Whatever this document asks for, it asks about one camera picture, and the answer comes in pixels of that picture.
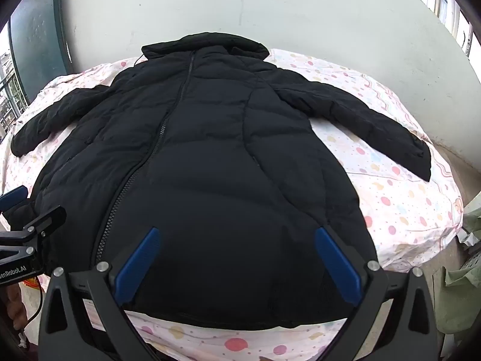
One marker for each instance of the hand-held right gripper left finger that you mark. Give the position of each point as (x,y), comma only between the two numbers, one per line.
(137,267)

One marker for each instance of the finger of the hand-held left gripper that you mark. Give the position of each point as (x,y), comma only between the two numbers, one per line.
(41,220)
(15,196)

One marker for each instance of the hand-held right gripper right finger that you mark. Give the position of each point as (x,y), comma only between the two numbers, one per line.
(338,267)

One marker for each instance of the black puffer jacket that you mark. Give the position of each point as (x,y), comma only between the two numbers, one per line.
(210,158)

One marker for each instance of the person's left hand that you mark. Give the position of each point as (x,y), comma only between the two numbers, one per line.
(15,304)

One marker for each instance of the polka-dot bed sheet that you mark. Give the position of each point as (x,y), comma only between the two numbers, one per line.
(406,210)

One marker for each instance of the pale green cloth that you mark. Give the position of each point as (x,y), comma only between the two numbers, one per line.
(462,285)

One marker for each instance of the teal door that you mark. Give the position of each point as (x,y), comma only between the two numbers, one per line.
(34,34)

